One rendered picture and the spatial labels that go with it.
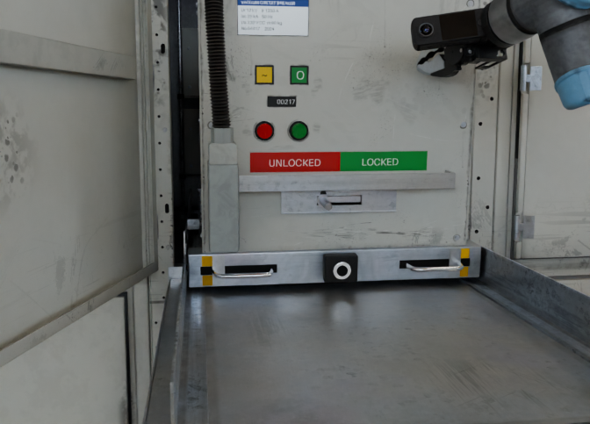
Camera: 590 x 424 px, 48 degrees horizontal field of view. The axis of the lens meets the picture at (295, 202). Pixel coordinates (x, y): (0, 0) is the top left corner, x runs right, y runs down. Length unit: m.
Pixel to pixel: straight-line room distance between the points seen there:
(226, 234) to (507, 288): 0.49
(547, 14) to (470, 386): 0.49
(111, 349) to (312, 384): 0.62
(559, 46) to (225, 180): 0.52
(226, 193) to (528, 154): 0.65
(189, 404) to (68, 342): 0.62
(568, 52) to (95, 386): 1.01
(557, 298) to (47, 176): 0.76
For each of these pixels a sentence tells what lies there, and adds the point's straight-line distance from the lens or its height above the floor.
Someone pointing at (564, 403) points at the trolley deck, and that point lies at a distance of 0.82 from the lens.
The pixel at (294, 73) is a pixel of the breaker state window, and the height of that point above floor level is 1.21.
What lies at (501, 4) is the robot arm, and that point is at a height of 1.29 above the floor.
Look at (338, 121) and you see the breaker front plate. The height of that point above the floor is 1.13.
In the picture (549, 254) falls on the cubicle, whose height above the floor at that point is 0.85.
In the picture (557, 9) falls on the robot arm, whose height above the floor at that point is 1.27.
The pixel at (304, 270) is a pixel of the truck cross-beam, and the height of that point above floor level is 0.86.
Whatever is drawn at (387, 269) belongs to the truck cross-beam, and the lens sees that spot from 1.23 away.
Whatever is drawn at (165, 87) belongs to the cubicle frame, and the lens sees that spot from 1.28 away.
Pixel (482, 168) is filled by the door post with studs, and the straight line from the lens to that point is 1.40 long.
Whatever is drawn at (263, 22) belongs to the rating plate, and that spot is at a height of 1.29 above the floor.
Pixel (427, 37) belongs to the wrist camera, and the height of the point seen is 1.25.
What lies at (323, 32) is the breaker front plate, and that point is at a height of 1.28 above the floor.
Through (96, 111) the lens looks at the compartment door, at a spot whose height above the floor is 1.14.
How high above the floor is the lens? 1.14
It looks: 8 degrees down
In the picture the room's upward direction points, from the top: straight up
